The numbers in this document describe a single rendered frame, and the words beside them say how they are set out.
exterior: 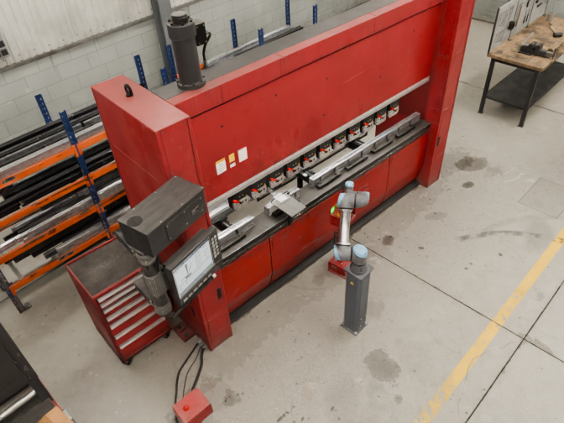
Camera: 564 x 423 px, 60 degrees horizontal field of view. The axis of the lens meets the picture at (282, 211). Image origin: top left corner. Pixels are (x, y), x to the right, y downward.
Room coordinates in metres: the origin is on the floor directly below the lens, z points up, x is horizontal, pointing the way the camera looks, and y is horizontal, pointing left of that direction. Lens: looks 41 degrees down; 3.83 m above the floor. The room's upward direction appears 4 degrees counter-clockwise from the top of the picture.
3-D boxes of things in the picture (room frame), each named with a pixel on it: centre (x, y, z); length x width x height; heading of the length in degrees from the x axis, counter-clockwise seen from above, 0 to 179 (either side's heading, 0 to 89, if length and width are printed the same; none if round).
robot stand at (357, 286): (2.71, -0.60, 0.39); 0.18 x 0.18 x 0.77; 44
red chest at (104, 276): (2.71, 1.40, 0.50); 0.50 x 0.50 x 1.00; 40
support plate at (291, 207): (3.30, -0.06, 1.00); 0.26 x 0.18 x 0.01; 40
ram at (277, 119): (3.83, -0.47, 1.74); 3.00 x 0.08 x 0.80; 130
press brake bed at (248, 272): (3.80, -0.50, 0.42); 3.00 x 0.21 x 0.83; 130
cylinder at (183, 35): (3.17, 0.52, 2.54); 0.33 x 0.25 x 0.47; 130
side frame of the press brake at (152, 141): (2.92, 0.89, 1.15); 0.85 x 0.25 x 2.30; 40
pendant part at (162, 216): (2.28, 0.72, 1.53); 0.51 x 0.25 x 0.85; 144
